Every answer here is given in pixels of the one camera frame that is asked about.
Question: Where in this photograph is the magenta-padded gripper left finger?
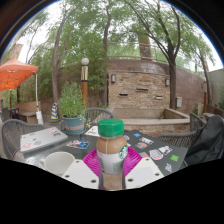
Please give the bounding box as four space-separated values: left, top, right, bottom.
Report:
62 148 101 190

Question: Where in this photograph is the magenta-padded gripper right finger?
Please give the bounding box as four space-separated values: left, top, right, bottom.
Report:
122 146 165 190

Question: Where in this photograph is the green-capped coffee drink bottle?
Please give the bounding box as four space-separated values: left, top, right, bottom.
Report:
95 118 129 191

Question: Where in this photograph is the black laptop with stickers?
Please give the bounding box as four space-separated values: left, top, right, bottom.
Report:
123 129 189 177

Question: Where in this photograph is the white ceramic mug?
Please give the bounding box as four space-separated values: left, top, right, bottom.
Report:
39 151 76 177

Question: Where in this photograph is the blue picture card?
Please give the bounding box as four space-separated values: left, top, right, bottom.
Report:
65 139 91 150

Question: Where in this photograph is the white sticker sheet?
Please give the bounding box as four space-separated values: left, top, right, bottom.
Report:
84 125 100 138

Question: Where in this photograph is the potted plant in blue pot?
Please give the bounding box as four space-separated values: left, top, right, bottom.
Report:
58 81 88 135

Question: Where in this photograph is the silver laptop with stickers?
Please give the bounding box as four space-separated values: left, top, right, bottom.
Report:
19 126 69 154

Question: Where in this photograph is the blue yellow striped cone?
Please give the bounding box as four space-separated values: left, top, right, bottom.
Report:
50 102 60 121

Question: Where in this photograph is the white sign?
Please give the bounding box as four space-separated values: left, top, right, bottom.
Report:
35 110 44 125

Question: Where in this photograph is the black jacket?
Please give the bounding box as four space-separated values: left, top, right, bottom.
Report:
184 114 224 166

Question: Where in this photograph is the dark-trunked tree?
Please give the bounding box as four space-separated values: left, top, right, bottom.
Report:
126 0 214 110

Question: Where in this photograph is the pale-trunked tree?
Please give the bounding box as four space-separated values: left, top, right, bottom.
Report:
29 0 111 104

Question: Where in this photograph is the orange canopy umbrella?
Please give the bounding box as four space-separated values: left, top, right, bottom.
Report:
0 56 39 93

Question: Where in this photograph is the stone fountain wall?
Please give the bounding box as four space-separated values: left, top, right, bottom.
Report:
107 70 171 118

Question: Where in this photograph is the globe-topped lamp post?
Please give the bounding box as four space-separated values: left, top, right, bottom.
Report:
80 57 90 108

